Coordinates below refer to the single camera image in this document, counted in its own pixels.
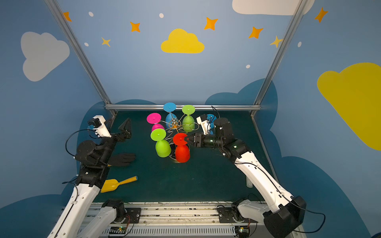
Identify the red wine glass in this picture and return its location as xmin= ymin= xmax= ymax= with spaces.
xmin=173 ymin=133 xmax=190 ymax=163

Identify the blue wine glass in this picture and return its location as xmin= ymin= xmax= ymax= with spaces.
xmin=163 ymin=102 xmax=177 ymax=128
xmin=206 ymin=114 xmax=216 ymax=134

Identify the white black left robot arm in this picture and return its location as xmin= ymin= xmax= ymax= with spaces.
xmin=48 ymin=116 xmax=136 ymax=238

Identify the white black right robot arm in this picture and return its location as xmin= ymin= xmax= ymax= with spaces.
xmin=185 ymin=115 xmax=307 ymax=238

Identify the back green wine glass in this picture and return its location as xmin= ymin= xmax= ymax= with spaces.
xmin=182 ymin=105 xmax=195 ymax=132

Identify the green wine glass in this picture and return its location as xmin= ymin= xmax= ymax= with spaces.
xmin=150 ymin=129 xmax=172 ymax=158
xmin=182 ymin=105 xmax=195 ymax=132

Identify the pink wine glass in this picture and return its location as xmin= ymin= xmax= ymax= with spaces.
xmin=146 ymin=113 xmax=165 ymax=131

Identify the front green wine glass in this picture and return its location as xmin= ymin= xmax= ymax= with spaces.
xmin=150 ymin=129 xmax=172 ymax=158

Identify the black glove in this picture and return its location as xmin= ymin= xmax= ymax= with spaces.
xmin=108 ymin=153 xmax=136 ymax=167

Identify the yellow plastic scoop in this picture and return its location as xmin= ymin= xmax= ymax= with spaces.
xmin=101 ymin=176 xmax=138 ymax=193

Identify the white cleaning brush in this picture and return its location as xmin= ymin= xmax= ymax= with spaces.
xmin=246 ymin=177 xmax=254 ymax=188

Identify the left green circuit board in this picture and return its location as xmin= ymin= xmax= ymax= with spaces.
xmin=108 ymin=227 xmax=128 ymax=237

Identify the green circuit board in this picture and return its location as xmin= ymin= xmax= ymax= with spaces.
xmin=108 ymin=227 xmax=128 ymax=237
xmin=234 ymin=226 xmax=251 ymax=238

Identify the right green circuit board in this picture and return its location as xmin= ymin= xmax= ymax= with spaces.
xmin=234 ymin=226 xmax=251 ymax=238

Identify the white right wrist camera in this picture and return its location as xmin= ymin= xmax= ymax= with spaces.
xmin=196 ymin=114 xmax=212 ymax=135

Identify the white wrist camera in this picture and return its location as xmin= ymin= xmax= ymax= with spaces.
xmin=87 ymin=115 xmax=112 ymax=138
xmin=196 ymin=114 xmax=212 ymax=135

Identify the gold wire glass rack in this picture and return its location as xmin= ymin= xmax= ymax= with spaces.
xmin=161 ymin=115 xmax=200 ymax=164

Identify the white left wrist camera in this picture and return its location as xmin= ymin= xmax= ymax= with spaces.
xmin=87 ymin=115 xmax=112 ymax=138

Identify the horizontal aluminium back rail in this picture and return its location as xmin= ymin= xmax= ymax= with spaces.
xmin=105 ymin=104 xmax=262 ymax=112

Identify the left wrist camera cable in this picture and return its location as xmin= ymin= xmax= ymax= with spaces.
xmin=64 ymin=128 xmax=96 ymax=158

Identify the right aluminium corner post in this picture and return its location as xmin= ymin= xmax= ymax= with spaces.
xmin=251 ymin=0 xmax=308 ymax=119

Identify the aluminium corner post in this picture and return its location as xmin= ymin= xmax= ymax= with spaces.
xmin=251 ymin=0 xmax=308 ymax=119
xmin=44 ymin=0 xmax=112 ymax=106

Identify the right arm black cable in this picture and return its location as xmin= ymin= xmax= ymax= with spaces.
xmin=235 ymin=160 xmax=326 ymax=234

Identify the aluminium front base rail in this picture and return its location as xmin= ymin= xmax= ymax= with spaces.
xmin=56 ymin=201 xmax=301 ymax=238

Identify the left aluminium corner post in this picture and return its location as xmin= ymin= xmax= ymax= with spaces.
xmin=44 ymin=0 xmax=112 ymax=106

